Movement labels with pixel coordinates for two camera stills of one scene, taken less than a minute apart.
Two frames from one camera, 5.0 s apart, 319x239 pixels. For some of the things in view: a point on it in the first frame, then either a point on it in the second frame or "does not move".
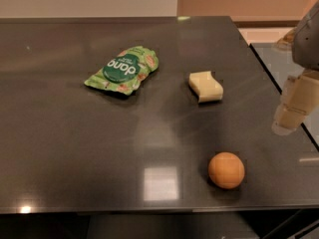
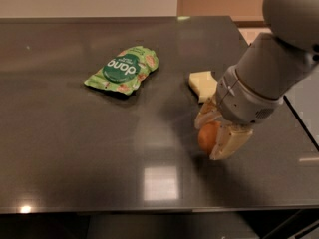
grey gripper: x=307 y=45 → x=244 y=101
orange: x=226 y=170 → x=207 y=136
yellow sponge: x=205 y=87 does not move
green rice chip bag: x=126 y=71 does not move
